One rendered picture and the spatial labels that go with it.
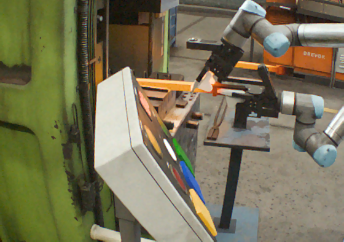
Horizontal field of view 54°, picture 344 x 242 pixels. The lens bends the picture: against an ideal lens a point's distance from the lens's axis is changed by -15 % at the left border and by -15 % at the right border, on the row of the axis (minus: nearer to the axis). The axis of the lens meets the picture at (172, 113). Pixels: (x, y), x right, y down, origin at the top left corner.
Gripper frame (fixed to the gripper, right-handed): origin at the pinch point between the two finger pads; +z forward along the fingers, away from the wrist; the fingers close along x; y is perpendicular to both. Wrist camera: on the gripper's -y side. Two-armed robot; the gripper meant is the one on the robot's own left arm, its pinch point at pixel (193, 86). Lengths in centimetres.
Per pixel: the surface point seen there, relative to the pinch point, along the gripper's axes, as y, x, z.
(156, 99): -7.0, -7.8, 7.5
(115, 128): -6, -67, -16
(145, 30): -27.5, 22.9, 1.6
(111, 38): -38.1, 22.9, 12.4
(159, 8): -20.3, -12.2, -19.7
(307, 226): 106, 60, 57
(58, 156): -19, -44, 19
